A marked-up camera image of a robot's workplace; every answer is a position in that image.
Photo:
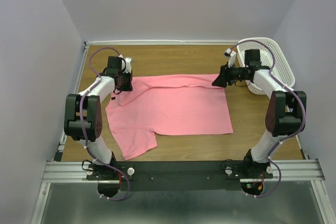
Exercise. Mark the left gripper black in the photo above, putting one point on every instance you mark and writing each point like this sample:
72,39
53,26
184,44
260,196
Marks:
125,83

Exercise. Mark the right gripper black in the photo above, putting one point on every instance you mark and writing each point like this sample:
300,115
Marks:
224,74

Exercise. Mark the pink t shirt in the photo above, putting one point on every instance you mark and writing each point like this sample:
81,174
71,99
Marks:
173,105

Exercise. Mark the white perforated plastic basket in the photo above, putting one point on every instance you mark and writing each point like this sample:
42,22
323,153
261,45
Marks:
271,56

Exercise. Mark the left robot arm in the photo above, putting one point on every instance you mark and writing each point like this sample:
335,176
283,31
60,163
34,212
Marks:
83,113

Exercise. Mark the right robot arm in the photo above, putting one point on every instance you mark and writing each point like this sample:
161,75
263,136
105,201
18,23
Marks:
286,113

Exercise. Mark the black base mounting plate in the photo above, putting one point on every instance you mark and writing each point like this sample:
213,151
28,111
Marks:
181,176

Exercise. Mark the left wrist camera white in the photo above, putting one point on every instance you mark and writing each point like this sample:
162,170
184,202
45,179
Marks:
126,64

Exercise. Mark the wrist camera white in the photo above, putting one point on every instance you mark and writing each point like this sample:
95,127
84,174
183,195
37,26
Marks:
231,55
126,64

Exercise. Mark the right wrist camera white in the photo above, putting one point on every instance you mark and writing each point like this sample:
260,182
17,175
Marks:
231,55

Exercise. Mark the aluminium frame rail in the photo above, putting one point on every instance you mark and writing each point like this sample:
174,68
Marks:
288,171

